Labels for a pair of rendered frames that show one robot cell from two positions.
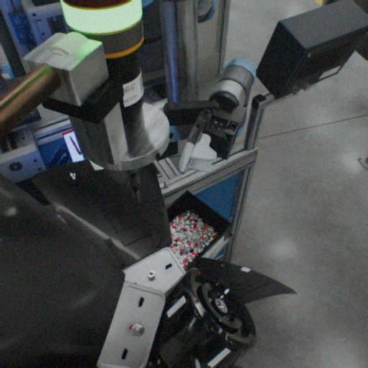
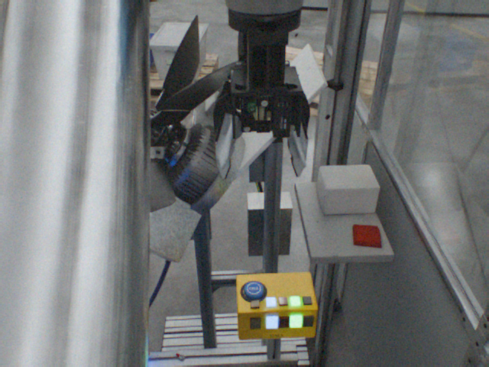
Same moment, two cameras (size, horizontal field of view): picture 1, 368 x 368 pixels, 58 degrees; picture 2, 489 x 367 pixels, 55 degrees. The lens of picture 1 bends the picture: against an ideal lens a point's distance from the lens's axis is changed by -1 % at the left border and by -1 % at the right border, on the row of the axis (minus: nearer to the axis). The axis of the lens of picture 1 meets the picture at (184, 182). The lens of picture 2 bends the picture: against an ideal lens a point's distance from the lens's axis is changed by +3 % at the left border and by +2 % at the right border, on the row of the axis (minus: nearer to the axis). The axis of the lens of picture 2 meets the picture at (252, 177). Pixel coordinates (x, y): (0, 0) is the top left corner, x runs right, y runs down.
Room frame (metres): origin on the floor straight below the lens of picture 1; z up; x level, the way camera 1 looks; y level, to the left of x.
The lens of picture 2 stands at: (0.92, 0.75, 1.81)
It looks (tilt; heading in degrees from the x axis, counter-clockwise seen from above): 36 degrees down; 209
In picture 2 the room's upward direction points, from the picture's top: straight up
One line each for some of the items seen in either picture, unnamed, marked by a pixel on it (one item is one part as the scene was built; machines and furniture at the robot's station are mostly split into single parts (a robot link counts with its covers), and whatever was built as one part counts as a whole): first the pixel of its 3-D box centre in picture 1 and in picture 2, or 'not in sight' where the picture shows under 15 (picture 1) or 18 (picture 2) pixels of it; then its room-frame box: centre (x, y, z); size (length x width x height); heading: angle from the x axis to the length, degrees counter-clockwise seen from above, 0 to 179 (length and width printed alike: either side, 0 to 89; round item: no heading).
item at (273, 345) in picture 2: not in sight; (273, 336); (0.35, 0.49, 0.92); 0.03 x 0.03 x 0.12; 32
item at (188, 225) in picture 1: (182, 240); not in sight; (0.45, 0.00, 0.83); 0.19 x 0.14 x 0.02; 137
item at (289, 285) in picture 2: not in sight; (275, 306); (0.35, 0.49, 1.02); 0.16 x 0.10 x 0.11; 122
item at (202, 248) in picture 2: not in sight; (206, 299); (0.03, 0.06, 0.46); 0.09 x 0.05 x 0.91; 32
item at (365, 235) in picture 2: not in sight; (367, 235); (-0.13, 0.56, 0.87); 0.08 x 0.08 x 0.02; 20
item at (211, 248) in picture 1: (182, 237); not in sight; (0.45, 0.00, 0.85); 0.22 x 0.17 x 0.07; 137
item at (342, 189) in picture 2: not in sight; (345, 186); (-0.27, 0.44, 0.92); 0.17 x 0.16 x 0.11; 122
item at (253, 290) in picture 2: not in sight; (254, 290); (0.37, 0.45, 1.08); 0.04 x 0.04 x 0.02
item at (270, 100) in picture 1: (285, 91); not in sight; (0.84, -0.30, 1.04); 0.24 x 0.03 x 0.03; 122
